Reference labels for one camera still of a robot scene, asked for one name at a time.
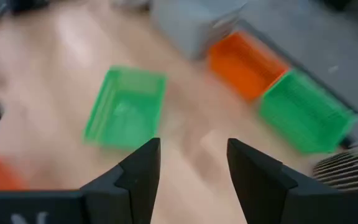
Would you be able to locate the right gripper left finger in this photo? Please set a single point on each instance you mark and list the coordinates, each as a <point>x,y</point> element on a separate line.
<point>132,186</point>

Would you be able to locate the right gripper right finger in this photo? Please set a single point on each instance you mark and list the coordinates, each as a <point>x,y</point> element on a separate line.
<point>266,193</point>

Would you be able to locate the green plastic basket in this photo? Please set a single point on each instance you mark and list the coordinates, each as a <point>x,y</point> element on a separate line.
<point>306,115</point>
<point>126,109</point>

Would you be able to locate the potted plant in striped pot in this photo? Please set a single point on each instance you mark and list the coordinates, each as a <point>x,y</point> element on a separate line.
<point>343,171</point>

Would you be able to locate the grey plastic basket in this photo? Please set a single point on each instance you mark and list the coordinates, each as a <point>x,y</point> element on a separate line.
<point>191,28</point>

